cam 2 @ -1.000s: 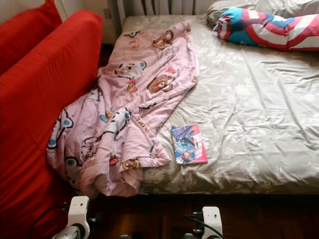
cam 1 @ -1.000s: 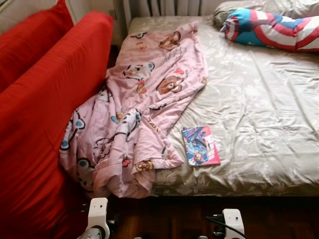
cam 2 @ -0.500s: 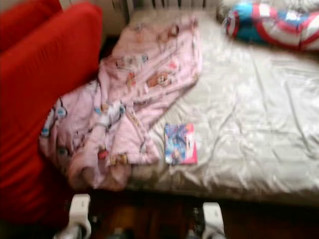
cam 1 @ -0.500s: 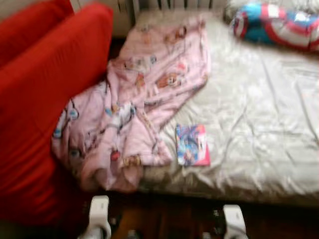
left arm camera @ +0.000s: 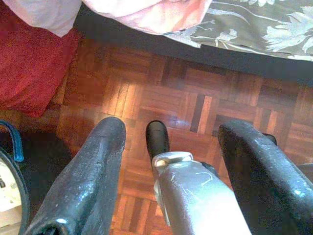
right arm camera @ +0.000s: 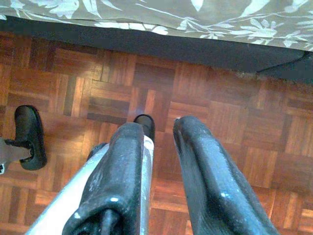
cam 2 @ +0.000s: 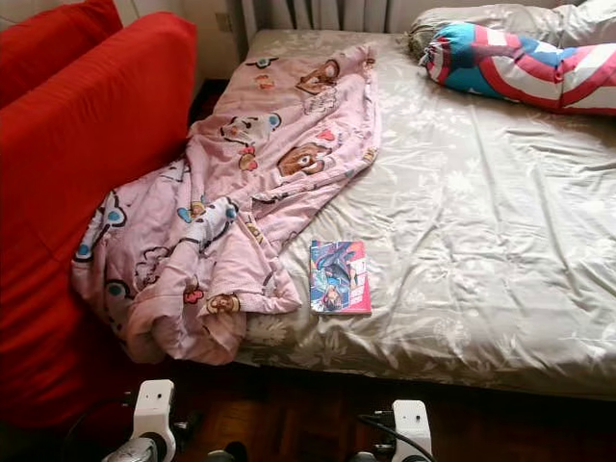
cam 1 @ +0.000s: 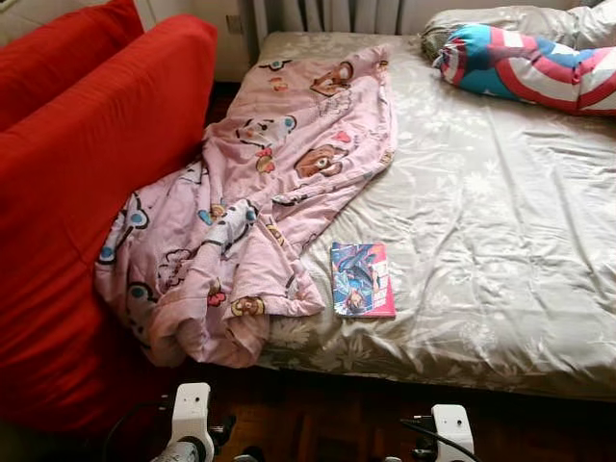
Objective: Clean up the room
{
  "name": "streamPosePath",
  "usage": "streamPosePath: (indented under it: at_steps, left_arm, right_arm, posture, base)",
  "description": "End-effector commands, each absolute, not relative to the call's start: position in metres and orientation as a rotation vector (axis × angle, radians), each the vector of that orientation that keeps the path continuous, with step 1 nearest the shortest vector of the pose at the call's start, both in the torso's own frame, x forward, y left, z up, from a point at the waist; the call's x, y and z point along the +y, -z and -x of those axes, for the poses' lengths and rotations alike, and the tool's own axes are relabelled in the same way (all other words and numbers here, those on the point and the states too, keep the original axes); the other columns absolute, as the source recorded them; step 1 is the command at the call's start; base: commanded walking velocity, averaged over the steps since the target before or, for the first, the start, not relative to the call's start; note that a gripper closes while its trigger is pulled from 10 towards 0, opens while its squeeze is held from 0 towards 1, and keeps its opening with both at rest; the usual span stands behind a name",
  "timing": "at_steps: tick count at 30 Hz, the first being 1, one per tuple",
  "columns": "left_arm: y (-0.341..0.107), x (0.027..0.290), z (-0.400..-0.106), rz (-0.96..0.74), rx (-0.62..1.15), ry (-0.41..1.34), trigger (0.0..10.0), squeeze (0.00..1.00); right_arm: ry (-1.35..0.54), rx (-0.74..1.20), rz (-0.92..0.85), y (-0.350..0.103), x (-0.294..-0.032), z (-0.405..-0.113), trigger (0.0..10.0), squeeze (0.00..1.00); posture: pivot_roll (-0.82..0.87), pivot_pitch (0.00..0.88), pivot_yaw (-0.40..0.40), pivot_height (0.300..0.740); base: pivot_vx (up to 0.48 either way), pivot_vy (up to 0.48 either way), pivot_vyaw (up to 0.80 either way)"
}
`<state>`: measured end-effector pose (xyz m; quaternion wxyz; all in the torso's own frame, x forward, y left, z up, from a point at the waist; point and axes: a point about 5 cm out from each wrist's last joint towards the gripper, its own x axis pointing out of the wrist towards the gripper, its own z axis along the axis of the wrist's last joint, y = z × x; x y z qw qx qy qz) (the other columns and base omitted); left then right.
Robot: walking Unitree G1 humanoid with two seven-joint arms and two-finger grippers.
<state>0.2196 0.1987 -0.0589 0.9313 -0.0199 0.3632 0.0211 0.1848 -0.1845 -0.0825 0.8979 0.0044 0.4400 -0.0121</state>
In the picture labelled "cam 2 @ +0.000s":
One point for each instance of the colourful comic book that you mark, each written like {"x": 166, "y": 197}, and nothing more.
{"x": 340, "y": 277}

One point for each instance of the pink cartoon print blanket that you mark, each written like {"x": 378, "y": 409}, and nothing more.
{"x": 260, "y": 183}

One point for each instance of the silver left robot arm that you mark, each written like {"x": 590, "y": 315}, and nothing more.
{"x": 135, "y": 450}

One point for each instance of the silver right robot leg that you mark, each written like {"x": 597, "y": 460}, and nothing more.
{"x": 360, "y": 457}

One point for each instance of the silver robot leg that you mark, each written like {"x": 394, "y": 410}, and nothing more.
{"x": 360, "y": 457}
{"x": 232, "y": 452}

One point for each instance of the silver left robot leg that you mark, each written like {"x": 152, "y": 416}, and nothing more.
{"x": 232, "y": 452}

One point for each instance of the red sofa cushion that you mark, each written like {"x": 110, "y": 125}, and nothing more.
{"x": 48, "y": 43}
{"x": 77, "y": 241}

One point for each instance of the bed with beige floral sheet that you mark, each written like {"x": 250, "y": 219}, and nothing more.
{"x": 472, "y": 241}

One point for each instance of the red white blue bolster pillow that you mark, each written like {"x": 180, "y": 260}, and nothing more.
{"x": 520, "y": 69}

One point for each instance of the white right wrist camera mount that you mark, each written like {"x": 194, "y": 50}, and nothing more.
{"x": 411, "y": 423}

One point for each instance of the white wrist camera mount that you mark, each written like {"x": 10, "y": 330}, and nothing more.
{"x": 154, "y": 404}
{"x": 411, "y": 423}

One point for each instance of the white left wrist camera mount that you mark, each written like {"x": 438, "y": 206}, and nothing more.
{"x": 154, "y": 404}

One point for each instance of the white wall outlet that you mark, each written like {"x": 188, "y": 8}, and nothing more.
{"x": 223, "y": 21}

